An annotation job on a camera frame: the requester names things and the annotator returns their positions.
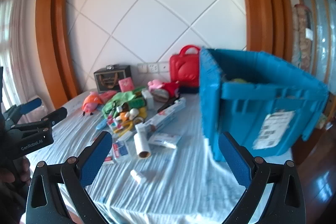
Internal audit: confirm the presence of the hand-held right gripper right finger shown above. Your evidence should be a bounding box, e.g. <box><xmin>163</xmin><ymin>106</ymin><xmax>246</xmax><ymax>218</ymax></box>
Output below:
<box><xmin>218</xmin><ymin>132</ymin><xmax>307</xmax><ymax>224</ymax></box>

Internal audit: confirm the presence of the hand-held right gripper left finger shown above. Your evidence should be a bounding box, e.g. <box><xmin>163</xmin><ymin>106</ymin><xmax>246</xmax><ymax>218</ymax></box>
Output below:
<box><xmin>25</xmin><ymin>131</ymin><xmax>113</xmax><ymax>224</ymax></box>

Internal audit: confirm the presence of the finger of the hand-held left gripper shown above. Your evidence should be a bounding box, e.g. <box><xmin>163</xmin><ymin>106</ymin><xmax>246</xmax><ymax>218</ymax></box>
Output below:
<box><xmin>3</xmin><ymin>97</ymin><xmax>43</xmax><ymax>123</ymax></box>
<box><xmin>10</xmin><ymin>107</ymin><xmax>68</xmax><ymax>133</ymax></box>

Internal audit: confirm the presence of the orange pig plush toy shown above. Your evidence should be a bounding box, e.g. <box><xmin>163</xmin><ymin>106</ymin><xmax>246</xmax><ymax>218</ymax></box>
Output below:
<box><xmin>82</xmin><ymin>91</ymin><xmax>104</xmax><ymax>116</ymax></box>

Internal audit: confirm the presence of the small white tube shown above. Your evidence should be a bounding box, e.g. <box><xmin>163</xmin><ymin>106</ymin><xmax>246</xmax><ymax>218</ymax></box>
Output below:
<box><xmin>130</xmin><ymin>169</ymin><xmax>147</xmax><ymax>184</ymax></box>

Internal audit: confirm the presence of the white paper roll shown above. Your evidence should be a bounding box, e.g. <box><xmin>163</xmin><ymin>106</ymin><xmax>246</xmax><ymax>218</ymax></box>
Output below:
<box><xmin>133</xmin><ymin>132</ymin><xmax>153</xmax><ymax>159</ymax></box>

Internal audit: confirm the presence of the blue plastic crate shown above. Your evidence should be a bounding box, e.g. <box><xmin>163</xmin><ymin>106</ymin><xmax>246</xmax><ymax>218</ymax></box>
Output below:
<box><xmin>199</xmin><ymin>48</ymin><xmax>330</xmax><ymax>163</ymax></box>

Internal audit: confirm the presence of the pink plush toy red dress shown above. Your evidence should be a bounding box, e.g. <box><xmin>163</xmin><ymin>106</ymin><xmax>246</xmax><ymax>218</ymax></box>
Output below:
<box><xmin>147</xmin><ymin>80</ymin><xmax>181</xmax><ymax>98</ymax></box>

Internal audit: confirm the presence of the person's left hand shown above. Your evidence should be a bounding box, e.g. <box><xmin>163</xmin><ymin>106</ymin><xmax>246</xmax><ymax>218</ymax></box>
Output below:
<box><xmin>0</xmin><ymin>156</ymin><xmax>31</xmax><ymax>186</ymax></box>

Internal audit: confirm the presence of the red white small box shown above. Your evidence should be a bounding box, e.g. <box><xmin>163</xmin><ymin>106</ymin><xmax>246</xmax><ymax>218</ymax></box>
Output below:
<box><xmin>112</xmin><ymin>139</ymin><xmax>131</xmax><ymax>163</ymax></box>

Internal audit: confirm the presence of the pink fabric pouch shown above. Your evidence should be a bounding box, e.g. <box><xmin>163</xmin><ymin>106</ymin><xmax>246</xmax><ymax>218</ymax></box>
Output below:
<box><xmin>98</xmin><ymin>90</ymin><xmax>117</xmax><ymax>103</ymax></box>

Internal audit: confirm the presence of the white dog toy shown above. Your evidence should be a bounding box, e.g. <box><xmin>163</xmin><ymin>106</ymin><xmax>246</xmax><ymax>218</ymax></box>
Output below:
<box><xmin>126</xmin><ymin>108</ymin><xmax>140</xmax><ymax>120</ymax></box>

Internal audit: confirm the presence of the light blue striped bed sheet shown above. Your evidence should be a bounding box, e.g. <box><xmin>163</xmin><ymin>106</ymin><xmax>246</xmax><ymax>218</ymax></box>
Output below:
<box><xmin>26</xmin><ymin>88</ymin><xmax>295</xmax><ymax>224</ymax></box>

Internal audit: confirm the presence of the green cloth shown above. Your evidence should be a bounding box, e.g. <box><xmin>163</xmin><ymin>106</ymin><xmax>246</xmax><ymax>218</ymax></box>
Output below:
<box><xmin>102</xmin><ymin>86</ymin><xmax>147</xmax><ymax>119</ymax></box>

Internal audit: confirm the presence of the pale pink curtain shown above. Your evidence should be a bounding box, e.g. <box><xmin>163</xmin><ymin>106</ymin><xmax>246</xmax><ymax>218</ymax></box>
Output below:
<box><xmin>0</xmin><ymin>0</ymin><xmax>35</xmax><ymax>111</ymax></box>

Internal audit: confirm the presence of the green yellow packet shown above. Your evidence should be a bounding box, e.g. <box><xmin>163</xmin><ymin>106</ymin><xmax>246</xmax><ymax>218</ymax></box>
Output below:
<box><xmin>130</xmin><ymin>98</ymin><xmax>147</xmax><ymax>110</ymax></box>

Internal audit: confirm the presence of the white blue flat packet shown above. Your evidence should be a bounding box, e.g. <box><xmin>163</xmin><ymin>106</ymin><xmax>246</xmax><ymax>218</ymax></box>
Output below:
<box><xmin>148</xmin><ymin>133</ymin><xmax>183</xmax><ymax>149</ymax></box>

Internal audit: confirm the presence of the small pink box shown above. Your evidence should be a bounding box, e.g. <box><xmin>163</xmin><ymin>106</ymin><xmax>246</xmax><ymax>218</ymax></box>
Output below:
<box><xmin>119</xmin><ymin>77</ymin><xmax>135</xmax><ymax>92</ymax></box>

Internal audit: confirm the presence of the small white carton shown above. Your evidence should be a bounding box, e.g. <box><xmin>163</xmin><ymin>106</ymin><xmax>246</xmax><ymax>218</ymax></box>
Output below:
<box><xmin>142</xmin><ymin>90</ymin><xmax>155</xmax><ymax>109</ymax></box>

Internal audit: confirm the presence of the long toothpaste box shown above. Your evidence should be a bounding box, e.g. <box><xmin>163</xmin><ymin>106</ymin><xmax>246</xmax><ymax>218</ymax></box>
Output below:
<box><xmin>143</xmin><ymin>98</ymin><xmax>187</xmax><ymax>133</ymax></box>

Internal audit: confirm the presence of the dark blue brush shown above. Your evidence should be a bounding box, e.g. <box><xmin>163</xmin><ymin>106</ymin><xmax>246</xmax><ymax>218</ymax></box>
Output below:
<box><xmin>180</xmin><ymin>85</ymin><xmax>200</xmax><ymax>95</ymax></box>

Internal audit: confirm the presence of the black stapler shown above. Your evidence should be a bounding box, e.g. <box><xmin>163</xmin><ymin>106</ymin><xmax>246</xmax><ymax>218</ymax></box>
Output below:
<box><xmin>157</xmin><ymin>98</ymin><xmax>179</xmax><ymax>113</ymax></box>

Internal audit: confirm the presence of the grey mesh oval pouch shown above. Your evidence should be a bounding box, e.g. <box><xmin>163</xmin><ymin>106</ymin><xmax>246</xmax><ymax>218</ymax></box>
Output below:
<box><xmin>153</xmin><ymin>88</ymin><xmax>170</xmax><ymax>103</ymax></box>

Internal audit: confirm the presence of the red plastic carry case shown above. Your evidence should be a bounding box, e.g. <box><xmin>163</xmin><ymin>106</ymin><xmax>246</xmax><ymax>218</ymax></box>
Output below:
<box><xmin>169</xmin><ymin>45</ymin><xmax>202</xmax><ymax>88</ymax></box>

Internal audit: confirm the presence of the floral rolled quilt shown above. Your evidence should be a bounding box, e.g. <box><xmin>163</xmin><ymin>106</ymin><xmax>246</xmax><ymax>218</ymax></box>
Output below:
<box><xmin>292</xmin><ymin>4</ymin><xmax>316</xmax><ymax>75</ymax></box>

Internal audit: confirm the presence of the white padded headboard panel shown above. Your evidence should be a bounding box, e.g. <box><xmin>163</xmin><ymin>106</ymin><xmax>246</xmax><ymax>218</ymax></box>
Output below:
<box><xmin>64</xmin><ymin>0</ymin><xmax>248</xmax><ymax>94</ymax></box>

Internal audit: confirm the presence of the wooden glass door cabinet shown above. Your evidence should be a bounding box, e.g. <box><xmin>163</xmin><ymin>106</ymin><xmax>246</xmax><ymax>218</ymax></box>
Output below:
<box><xmin>285</xmin><ymin>0</ymin><xmax>336</xmax><ymax>130</ymax></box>

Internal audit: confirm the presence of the wooden headboard frame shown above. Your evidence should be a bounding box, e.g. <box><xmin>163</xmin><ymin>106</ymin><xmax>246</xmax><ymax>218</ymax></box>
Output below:
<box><xmin>35</xmin><ymin>0</ymin><xmax>293</xmax><ymax>104</ymax></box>

